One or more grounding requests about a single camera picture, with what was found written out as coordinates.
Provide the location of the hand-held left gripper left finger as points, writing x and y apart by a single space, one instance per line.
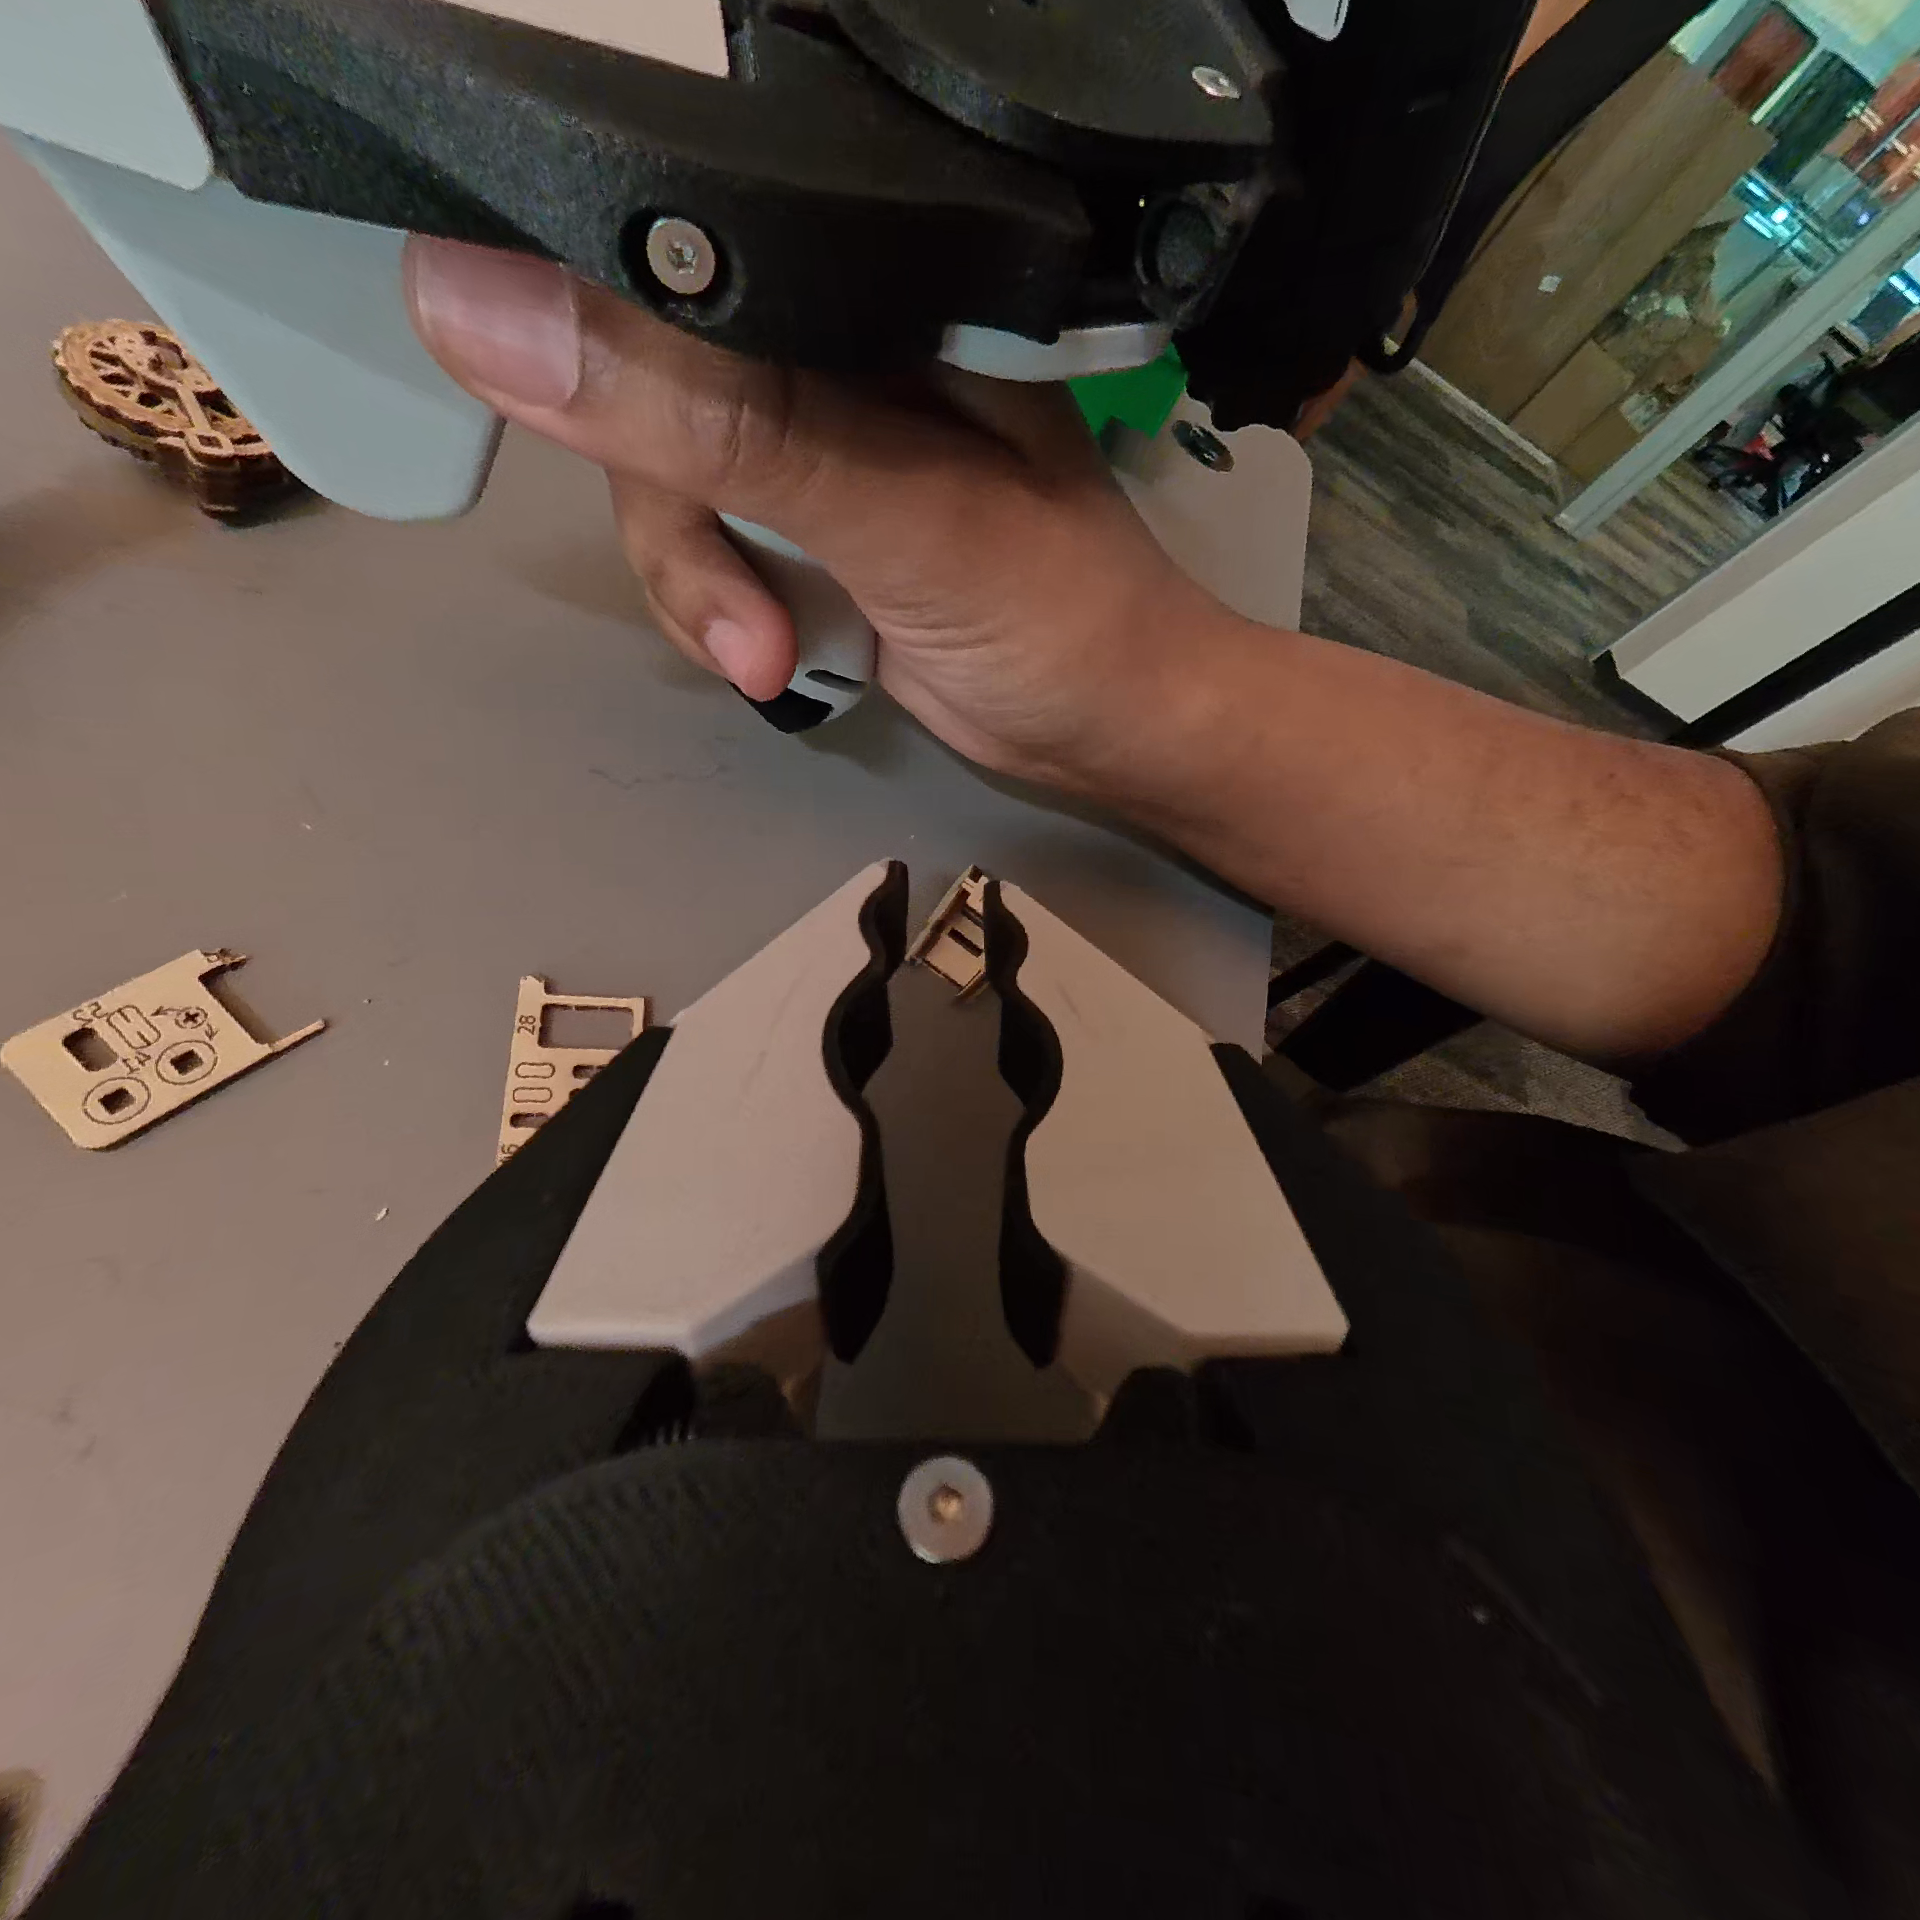
705 1200

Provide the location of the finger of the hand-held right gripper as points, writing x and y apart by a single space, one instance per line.
299 346
89 75

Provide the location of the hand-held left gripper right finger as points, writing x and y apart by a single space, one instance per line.
1184 1200

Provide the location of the small boxy wooden piece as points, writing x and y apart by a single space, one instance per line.
953 945

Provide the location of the wooden piece square holes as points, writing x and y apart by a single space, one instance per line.
247 1036

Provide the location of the person's right forearm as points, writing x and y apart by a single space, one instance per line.
1425 839

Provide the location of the grey desk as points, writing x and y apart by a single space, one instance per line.
375 749

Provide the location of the person's right hand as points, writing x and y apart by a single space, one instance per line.
931 511

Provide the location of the wooden wheel assembly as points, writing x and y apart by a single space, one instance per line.
148 404

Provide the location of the slotted flat wooden piece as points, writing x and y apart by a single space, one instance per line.
516 1036

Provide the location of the person's leg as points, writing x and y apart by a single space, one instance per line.
1723 1348

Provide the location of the person's dark sleeve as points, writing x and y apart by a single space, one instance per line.
1828 931

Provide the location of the wooden cabinet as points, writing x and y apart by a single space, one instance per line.
1605 255

